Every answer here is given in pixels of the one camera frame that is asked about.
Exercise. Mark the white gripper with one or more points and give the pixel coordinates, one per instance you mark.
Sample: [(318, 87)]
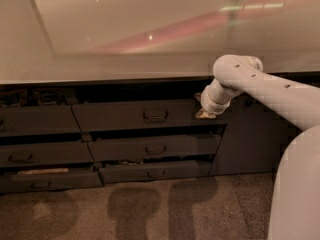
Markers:
[(209, 106)]

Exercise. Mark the grey cabinet door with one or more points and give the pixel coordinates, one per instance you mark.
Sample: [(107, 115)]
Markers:
[(254, 139)]

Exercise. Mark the dark items in left drawer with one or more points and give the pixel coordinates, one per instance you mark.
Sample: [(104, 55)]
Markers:
[(32, 97)]

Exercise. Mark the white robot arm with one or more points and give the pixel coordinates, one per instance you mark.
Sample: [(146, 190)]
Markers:
[(295, 209)]

